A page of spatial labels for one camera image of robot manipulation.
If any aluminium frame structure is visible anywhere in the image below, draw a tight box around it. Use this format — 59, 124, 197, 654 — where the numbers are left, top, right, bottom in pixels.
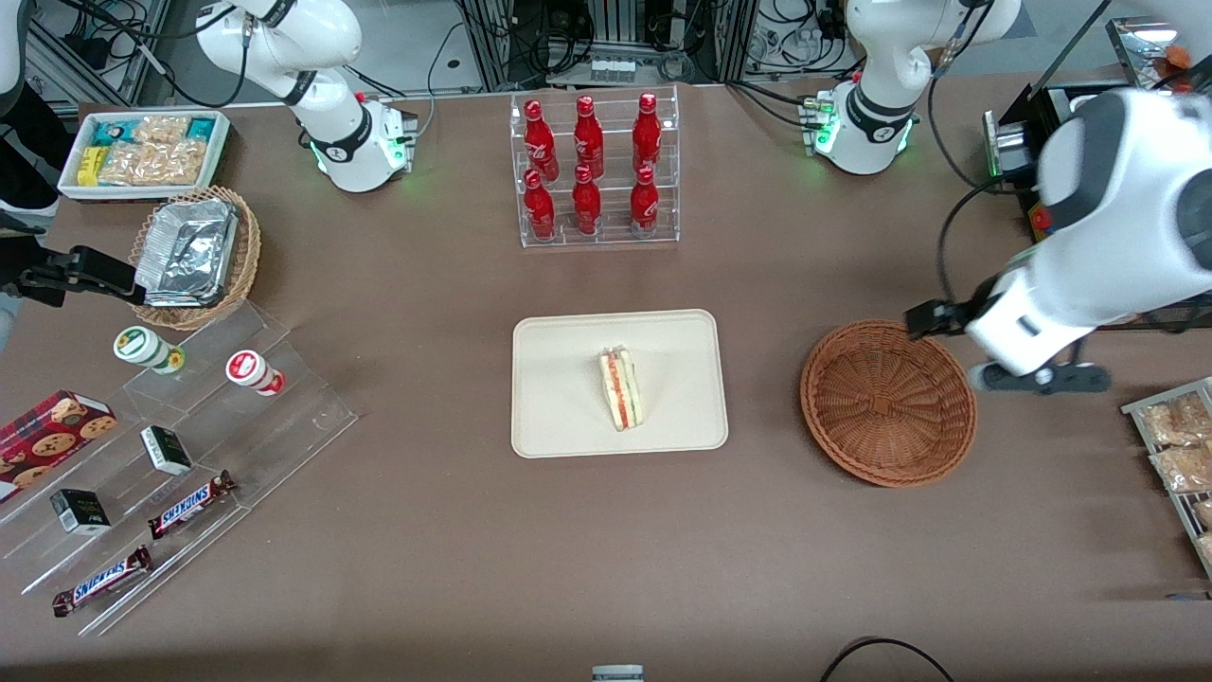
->
454, 0, 758, 91

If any red lid yogurt cup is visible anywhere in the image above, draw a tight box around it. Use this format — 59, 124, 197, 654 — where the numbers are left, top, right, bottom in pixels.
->
225, 350, 286, 397

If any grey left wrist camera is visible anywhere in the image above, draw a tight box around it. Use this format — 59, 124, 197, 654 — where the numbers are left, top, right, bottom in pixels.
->
970, 362, 1114, 395

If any glass food display case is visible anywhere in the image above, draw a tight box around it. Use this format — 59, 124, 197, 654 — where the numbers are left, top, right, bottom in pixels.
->
1106, 14, 1212, 91

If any red cola bottle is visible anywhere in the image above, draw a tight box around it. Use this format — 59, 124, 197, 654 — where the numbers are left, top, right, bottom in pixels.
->
573, 95, 605, 179
524, 169, 557, 242
572, 165, 602, 237
633, 92, 663, 173
630, 166, 660, 235
524, 99, 560, 183

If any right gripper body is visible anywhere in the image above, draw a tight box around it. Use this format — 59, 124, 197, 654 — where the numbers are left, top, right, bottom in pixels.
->
0, 201, 69, 296

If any white rectangular snack bin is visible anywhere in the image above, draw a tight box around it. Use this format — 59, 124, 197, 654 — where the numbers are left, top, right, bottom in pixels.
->
57, 110, 232, 204

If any light wicker basket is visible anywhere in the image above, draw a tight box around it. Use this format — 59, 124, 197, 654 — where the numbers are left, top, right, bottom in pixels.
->
128, 186, 262, 332

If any tray of packaged snacks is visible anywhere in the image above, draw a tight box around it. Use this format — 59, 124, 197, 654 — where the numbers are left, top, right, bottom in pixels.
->
1121, 377, 1212, 579

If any beige plastic tray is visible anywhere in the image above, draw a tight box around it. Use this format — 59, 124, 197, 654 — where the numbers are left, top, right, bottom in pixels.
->
511, 309, 729, 459

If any triangular sandwich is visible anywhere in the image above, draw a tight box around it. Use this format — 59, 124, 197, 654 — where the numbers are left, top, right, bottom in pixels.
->
597, 347, 647, 433

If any brown snickers bar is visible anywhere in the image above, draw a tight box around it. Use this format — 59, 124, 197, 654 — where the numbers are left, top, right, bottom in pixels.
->
147, 470, 238, 541
52, 545, 153, 619

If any grey metal rack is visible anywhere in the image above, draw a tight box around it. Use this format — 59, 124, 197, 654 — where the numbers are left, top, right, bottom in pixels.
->
24, 0, 171, 107

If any brown wicker basket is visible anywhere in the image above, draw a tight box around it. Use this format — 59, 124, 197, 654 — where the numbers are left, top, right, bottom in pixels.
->
800, 320, 978, 489

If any black food warmer machine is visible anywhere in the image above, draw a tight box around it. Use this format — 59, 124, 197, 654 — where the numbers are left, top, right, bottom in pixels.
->
983, 81, 1212, 332

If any aluminium foil container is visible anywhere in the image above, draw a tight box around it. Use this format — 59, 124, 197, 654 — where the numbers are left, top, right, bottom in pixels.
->
134, 199, 240, 309

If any clear acrylic bottle rack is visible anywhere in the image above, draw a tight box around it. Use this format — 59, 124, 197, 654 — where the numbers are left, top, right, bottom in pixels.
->
509, 83, 681, 249

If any small black box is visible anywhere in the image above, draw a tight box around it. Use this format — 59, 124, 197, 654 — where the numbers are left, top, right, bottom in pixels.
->
49, 489, 112, 536
140, 425, 193, 476

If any red cookie box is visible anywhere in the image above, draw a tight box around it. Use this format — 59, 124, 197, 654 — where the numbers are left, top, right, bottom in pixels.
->
0, 390, 118, 505

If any clear acrylic stepped stand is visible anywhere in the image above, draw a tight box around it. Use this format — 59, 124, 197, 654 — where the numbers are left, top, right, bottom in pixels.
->
0, 299, 359, 637

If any green lid yogurt cup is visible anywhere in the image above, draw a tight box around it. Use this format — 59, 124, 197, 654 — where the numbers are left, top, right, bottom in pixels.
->
113, 326, 186, 375

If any black looped cable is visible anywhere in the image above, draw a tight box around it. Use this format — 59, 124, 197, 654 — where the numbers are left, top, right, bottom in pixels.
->
819, 637, 957, 682

